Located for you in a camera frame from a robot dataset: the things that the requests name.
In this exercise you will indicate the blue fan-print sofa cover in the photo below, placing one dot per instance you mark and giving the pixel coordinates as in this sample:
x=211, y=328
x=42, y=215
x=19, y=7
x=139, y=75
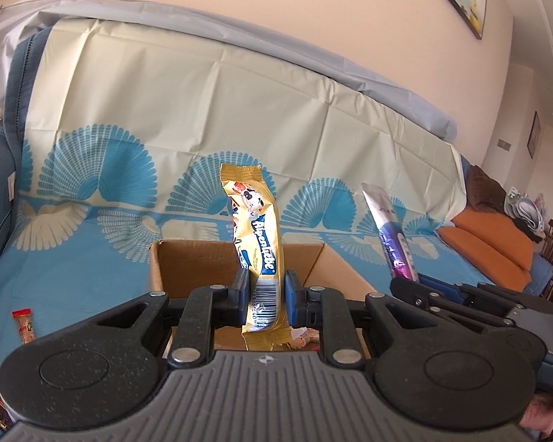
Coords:
x=120, y=101

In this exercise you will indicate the pile of clothes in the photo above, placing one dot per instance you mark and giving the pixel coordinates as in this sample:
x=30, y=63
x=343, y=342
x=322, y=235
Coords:
x=527, y=212

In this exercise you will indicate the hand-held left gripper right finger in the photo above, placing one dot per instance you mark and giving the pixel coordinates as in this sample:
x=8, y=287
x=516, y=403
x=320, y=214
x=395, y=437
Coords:
x=292, y=299

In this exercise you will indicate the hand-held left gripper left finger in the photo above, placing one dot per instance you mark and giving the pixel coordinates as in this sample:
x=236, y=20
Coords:
x=242, y=294

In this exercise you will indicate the yellow snack packet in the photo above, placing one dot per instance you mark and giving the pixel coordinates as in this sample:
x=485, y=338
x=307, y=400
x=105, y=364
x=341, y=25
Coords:
x=258, y=239

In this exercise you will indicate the cardboard box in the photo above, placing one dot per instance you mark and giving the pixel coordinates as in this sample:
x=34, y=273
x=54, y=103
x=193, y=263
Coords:
x=193, y=267

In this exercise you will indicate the red-topped tan snack packet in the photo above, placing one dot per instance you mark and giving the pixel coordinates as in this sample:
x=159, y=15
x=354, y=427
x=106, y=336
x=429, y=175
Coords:
x=24, y=329

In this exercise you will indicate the orange cushion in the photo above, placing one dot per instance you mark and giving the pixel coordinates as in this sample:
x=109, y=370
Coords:
x=488, y=248

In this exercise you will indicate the purple white tube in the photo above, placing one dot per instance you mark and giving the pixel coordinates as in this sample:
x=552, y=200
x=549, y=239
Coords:
x=394, y=244

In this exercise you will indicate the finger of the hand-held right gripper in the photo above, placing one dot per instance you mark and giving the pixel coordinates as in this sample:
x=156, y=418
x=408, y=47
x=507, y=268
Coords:
x=438, y=285
x=414, y=292

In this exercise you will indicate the small framed wall picture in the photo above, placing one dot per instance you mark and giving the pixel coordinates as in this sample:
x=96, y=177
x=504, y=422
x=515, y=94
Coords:
x=533, y=136

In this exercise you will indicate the wall light switch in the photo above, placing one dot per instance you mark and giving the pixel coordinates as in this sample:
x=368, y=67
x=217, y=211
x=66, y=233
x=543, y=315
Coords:
x=504, y=144

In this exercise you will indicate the brown blanket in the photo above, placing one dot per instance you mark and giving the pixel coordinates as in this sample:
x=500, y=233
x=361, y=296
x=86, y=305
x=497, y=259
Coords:
x=484, y=188

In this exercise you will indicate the grey sheet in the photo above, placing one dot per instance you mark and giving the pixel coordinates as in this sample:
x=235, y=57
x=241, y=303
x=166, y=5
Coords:
x=304, y=55

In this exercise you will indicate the person's right forearm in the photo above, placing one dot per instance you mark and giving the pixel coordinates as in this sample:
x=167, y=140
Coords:
x=537, y=412

